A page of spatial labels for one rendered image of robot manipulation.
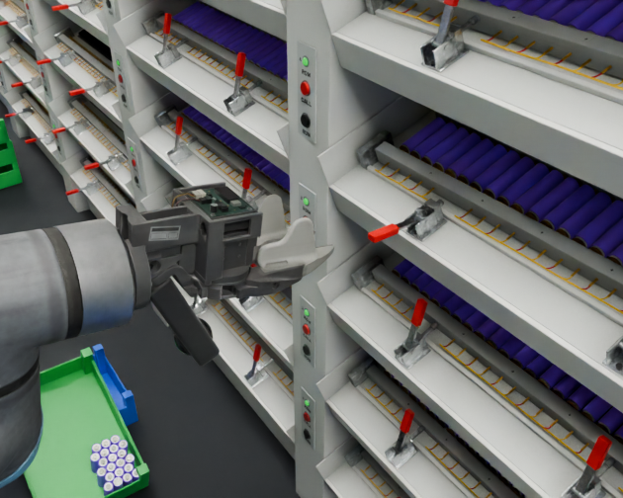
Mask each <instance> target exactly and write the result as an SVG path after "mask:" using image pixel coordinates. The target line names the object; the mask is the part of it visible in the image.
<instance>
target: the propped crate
mask: <svg viewBox="0 0 623 498"><path fill-rule="evenodd" d="M80 352H81V357H78V358H76V359H73V360H70V361H68V362H65V363H63V364H60V365H58V366H55V367H53V368H50V369H48V370H45V371H42V372H40V382H41V405H42V409H43V413H44V428H43V433H42V437H41V442H40V447H39V450H38V452H37V455H36V457H35V459H34V460H33V462H32V463H31V465H30V466H29V467H28V468H27V469H26V471H25V472H24V475H25V478H26V480H27V483H28V486H29V489H30V491H31V493H32V496H33V498H125V497H127V496H129V495H131V494H133V493H135V492H137V491H138V490H140V489H142V488H144V487H146V486H148V481H149V469H148V467H147V465H146V463H143V461H142V459H141V456H140V454H139V452H138V450H137V448H136V446H135V444H134V441H133V439H132V437H131V435H130V433H129V431H128V428H127V426H126V424H125V422H124V420H123V418H122V416H121V414H120V412H119V410H118V408H117V406H116V404H115V402H114V399H113V397H112V395H111V393H110V391H109V389H108V387H107V385H106V383H105V382H104V380H103V378H102V376H101V373H100V371H99V369H98V367H97V365H96V363H95V361H94V360H93V353H92V351H91V349H90V348H89V347H88V348H86V349H83V350H81V351H80ZM114 435H118V436H119V437H120V441H121V440H126V441H127V442H128V454H132V455H133V456H134V468H136V472H137V474H138V476H139V479H138V480H136V481H134V482H132V483H130V484H128V485H126V486H124V487H122V488H120V489H118V490H116V491H114V492H112V493H110V494H108V495H106V496H104V487H99V486H98V481H97V473H94V472H92V470H91V460H90V456H91V455H92V446H93V445H94V444H100V445H101V443H102V441H103V440H105V439H107V440H111V437H112V436H114Z"/></svg>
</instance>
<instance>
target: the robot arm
mask: <svg viewBox="0 0 623 498"><path fill-rule="evenodd" d="M314 234H315V231H314V230H313V224H312V221H311V220H310V219H309V218H306V217H303V218H299V219H297V220H296V221H295V222H294V223H293V224H292V226H291V227H290V228H287V227H286V221H285V216H284V210H283V204H282V200H281V198H280V197H279V196H278V195H270V196H267V197H266V198H265V199H264V200H263V202H262V204H261V206H260V208H259V210H258V211H257V210H256V209H255V208H254V207H252V206H251V205H250V204H249V203H248V202H246V201H245V200H244V199H243V198H241V197H240V196H239V195H238V194H237V193H235V192H234V191H233V190H232V189H230V188H229V187H228V186H226V185H225V182H218V183H211V184H205V185H198V186H191V187H184V188H177V189H173V198H172V204H171V207H168V208H161V209H155V210H149V211H142V212H138V211H137V210H136V209H135V208H134V207H133V206H132V205H124V206H118V207H116V226H115V225H114V224H113V223H112V222H111V221H109V220H108V219H105V218H101V219H95V220H89V221H83V222H76V223H70V224H64V225H59V226H53V227H49V228H41V229H35V230H29V231H23V232H17V233H10V234H4V235H0V488H1V487H4V486H6V485H7V484H9V483H11V482H12V481H14V480H15V479H17V478H18V477H19V476H20V475H22V474H23V473H24V472H25V471H26V469H27V468H28V467H29V466H30V465H31V463H32V462H33V460H34V459H35V457H36V455H37V452H38V450H39V447H40V442H41V437H42V433H43V428H44V413H43V409H42V405H41V382H40V346H42V345H46V344H50V343H54V342H58V341H62V340H66V339H70V338H74V337H78V336H82V335H86V334H90V333H94V332H98V331H102V330H106V329H110V328H114V327H118V326H122V325H126V324H127V323H129V322H130V320H131V319H132V317H133V314H134V310H137V309H141V308H145V307H147V306H148V304H149V301H150V300H151V301H152V303H153V304H154V306H155V307H156V308H157V310H158V311H159V312H160V314H161V315H162V316H163V318H164V319H165V321H166V322H167V323H168V325H169V326H170V327H171V329H172V330H173V331H174V333H175V334H174V342H175V345H176V347H177V348H178V349H179V350H180V351H181V352H182V353H184V354H186V355H189V356H190V355H191V356H192V357H193V359H194V360H195V361H196V363H197V364H198V365H199V366H204V365H205V364H207V363H208V362H209V361H211V360H212V359H213V358H214V357H216V356H217V355H218V354H219V353H220V349H219V348H218V346H217V345H216V343H215V342H214V340H213V338H214V337H213V331H212V328H211V326H210V325H209V323H208V322H207V321H205V320H204V319H202V318H199V317H197V315H196V314H195V312H194V311H193V309H192V308H191V306H190V305H189V303H188V302H187V300H186V299H185V297H184V296H183V294H182V293H181V292H180V291H179V290H178V288H177V287H176V285H175V284H174V282H173V281H172V279H171V278H170V277H171V276H172V277H173V278H174V279H175V281H176V282H177V283H178V284H179V285H180V286H181V287H182V289H183V290H184V291H185V292H186V293H187V294H188V295H189V296H190V297H195V296H197V295H198V296H199V297H200V298H205V297H206V298H209V299H217V300H220V299H226V298H235V297H236V298H237V299H240V298H243V297H247V296H260V295H267V294H271V293H275V292H278V291H281V290H283V289H285V288H287V287H289V286H291V285H293V284H295V283H297V282H299V281H300V280H301V279H302V277H304V276H306V275H308V274H309V273H311V272H312V271H314V270H315V269H316V268H317V267H319V266H320V265H321V264H322V263H323V262H325V261H326V260H327V259H328V258H329V257H330V256H331V254H332V253H333V251H334V246H333V245H332V244H331V245H325V246H319V247H315V240H314ZM253 260H256V263H257V264H258V266H256V267H253V268H252V267H251V266H249V265H252V261H253Z"/></svg>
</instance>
